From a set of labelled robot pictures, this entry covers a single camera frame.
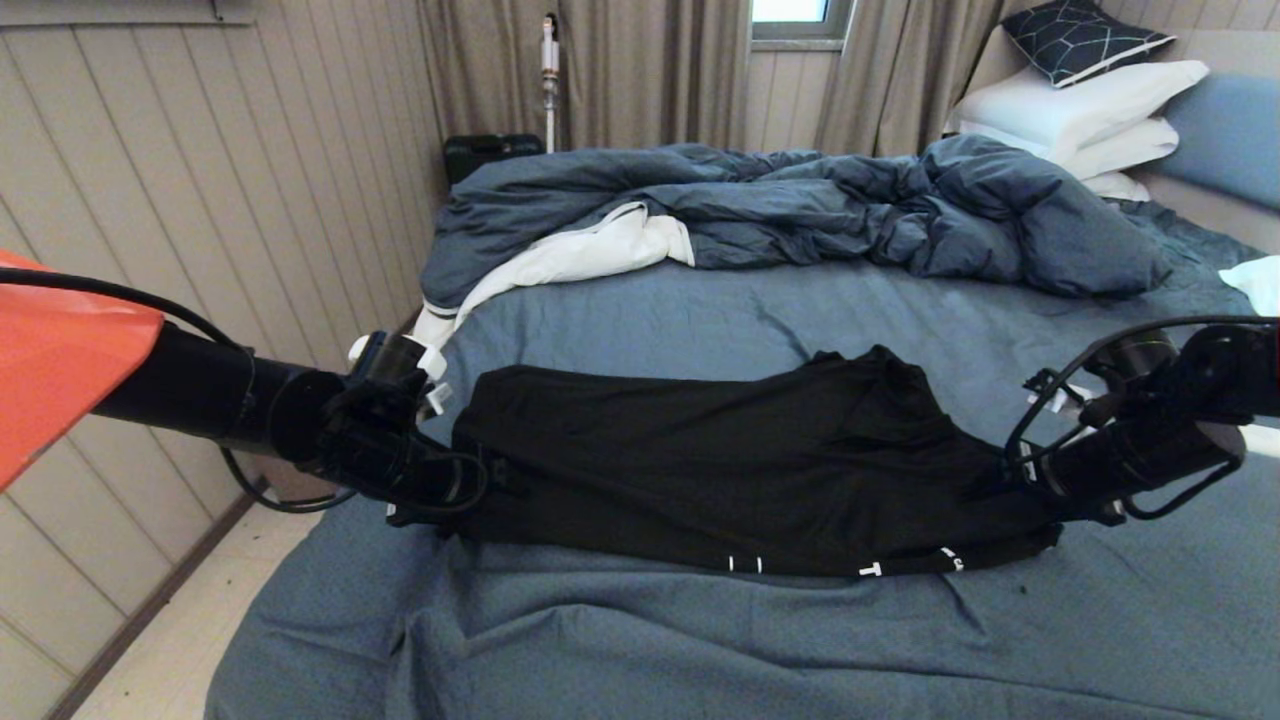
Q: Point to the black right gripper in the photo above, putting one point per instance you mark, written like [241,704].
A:
[1130,465]

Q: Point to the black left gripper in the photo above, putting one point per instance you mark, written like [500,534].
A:
[410,465]

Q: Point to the black moon print T-shirt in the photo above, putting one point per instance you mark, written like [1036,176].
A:
[750,470]

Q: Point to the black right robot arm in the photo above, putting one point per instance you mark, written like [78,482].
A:
[1210,370]

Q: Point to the white flat strip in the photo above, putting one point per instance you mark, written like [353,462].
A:
[1262,440]

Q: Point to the white cloth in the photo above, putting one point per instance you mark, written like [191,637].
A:
[1262,285]

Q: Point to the white sheet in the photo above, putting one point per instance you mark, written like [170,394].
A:
[580,250]

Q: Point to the white pillow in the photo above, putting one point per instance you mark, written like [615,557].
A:
[1078,103]
[1126,148]
[1116,186]

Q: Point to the black hard case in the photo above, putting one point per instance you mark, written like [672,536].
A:
[480,153]

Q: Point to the blue bed sheet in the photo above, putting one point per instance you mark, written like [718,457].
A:
[700,640]

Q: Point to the blue headboard cushion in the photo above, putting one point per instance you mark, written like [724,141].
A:
[1236,134]

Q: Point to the white stick vacuum cleaner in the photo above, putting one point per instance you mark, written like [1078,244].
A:
[549,95]

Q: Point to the crumpled blue duvet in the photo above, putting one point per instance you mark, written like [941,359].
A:
[800,205]

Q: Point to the dark patterned pillow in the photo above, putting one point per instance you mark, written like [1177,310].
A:
[1078,40]

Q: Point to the beige curtain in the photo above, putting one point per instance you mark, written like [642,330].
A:
[640,75]
[890,75]

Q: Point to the grey framed window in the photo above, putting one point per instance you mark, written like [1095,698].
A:
[790,12]

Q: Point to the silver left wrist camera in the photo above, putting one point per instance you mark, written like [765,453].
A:
[438,397]

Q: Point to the beige upholstered bed frame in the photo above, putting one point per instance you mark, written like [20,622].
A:
[1225,225]

